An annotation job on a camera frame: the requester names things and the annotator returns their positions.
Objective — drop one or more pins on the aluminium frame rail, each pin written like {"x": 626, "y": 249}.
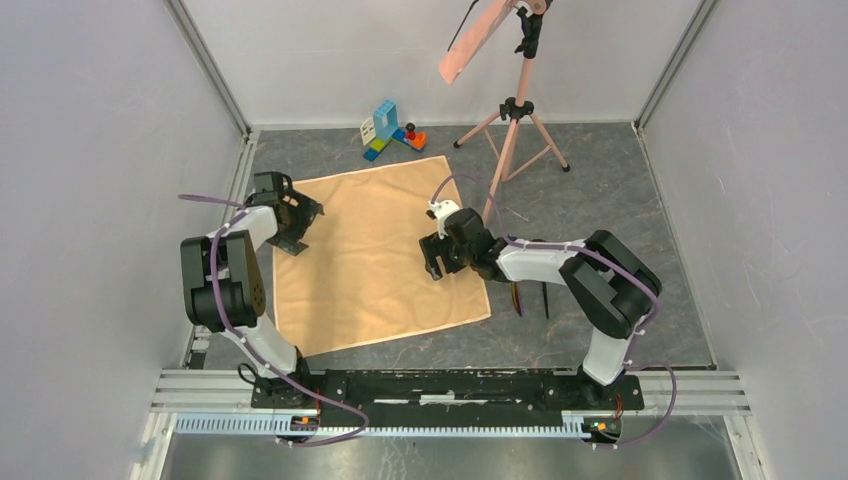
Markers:
{"x": 695, "y": 425}

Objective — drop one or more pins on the pink tripod stand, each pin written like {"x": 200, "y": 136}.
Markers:
{"x": 502, "y": 128}

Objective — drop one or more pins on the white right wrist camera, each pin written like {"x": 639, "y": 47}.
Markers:
{"x": 440, "y": 211}

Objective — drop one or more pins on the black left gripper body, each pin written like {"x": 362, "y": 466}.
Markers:
{"x": 299, "y": 217}

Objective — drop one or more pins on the iridescent rainbow knife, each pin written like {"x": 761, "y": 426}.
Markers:
{"x": 516, "y": 299}

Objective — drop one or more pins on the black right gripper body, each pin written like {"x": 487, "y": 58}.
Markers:
{"x": 453, "y": 258}

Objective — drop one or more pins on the black utensil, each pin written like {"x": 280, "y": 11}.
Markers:
{"x": 545, "y": 299}

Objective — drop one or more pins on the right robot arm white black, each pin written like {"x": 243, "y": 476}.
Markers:
{"x": 616, "y": 291}

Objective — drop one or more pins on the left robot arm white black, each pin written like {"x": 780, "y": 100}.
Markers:
{"x": 223, "y": 287}

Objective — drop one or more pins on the peach cloth napkin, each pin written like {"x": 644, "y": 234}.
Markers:
{"x": 362, "y": 279}

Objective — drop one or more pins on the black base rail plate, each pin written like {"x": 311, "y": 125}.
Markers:
{"x": 449, "y": 398}

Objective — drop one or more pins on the pink panel on tripod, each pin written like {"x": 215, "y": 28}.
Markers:
{"x": 470, "y": 41}

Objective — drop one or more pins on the colourful toy brick structure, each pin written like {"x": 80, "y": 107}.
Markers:
{"x": 383, "y": 127}

